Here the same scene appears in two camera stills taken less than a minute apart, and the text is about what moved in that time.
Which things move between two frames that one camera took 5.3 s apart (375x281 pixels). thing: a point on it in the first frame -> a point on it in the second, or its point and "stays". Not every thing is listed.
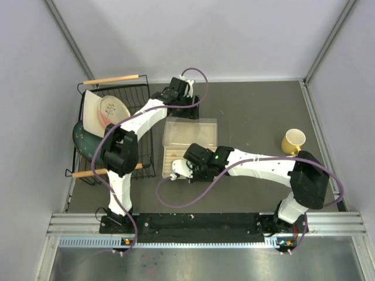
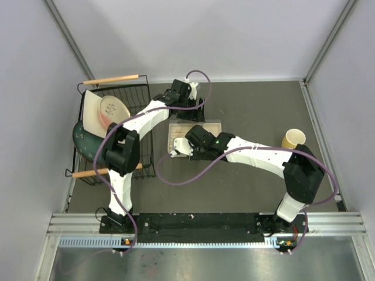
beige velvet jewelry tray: [170, 154] -> [177, 130]
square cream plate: [92, 122] stays
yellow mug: [292, 140] stays
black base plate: [205, 225] stays
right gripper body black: [201, 174] -> [200, 153]
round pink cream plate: [112, 110] stays
